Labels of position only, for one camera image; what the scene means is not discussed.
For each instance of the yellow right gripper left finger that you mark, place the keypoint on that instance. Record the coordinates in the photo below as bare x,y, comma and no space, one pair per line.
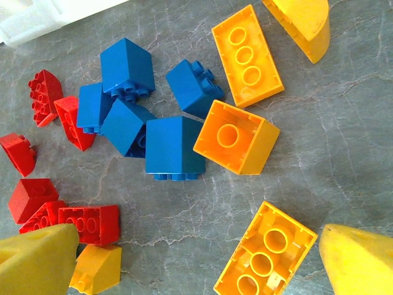
37,264

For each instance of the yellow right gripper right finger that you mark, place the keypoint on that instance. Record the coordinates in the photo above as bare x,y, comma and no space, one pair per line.
362,264

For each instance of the yellow sloped lego brick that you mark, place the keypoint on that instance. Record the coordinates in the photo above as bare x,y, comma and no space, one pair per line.
98,270

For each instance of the yellow long lego brick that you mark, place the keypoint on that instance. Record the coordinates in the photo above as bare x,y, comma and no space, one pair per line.
264,252
247,58

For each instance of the blue square lego brick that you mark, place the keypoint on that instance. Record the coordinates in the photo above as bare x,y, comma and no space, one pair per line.
172,144
126,64
90,106
122,126
190,89

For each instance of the yellow square lego brick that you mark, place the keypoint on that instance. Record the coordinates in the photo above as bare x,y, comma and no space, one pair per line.
236,138

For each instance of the yellow curved lego brick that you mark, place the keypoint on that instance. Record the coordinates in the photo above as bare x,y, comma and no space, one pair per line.
301,24

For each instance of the red long lego brick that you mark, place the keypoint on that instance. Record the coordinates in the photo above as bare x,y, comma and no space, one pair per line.
43,218
92,224

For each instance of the red square lego brick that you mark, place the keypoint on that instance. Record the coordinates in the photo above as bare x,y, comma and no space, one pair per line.
29,196

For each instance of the red sloped lego brick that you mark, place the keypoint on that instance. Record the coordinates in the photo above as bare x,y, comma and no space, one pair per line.
17,153
46,92
69,116

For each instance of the white plastic bin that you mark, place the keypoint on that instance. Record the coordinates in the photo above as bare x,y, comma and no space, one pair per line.
30,18

